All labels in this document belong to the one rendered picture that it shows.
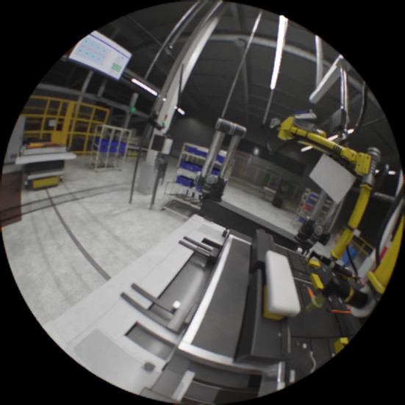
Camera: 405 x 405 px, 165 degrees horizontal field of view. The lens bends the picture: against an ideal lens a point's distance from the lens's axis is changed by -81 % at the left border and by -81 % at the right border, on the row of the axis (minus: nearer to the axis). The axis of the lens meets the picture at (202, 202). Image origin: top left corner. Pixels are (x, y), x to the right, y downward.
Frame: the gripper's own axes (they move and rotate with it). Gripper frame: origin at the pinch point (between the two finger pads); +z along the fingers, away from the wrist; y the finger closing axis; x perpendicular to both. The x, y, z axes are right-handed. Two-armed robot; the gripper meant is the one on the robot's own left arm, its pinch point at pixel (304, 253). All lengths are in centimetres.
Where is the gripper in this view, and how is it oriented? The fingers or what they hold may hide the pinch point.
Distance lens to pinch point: 191.2
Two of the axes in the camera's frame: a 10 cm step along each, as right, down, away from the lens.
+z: -3.1, 9.0, 3.1
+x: -8.3, -4.1, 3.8
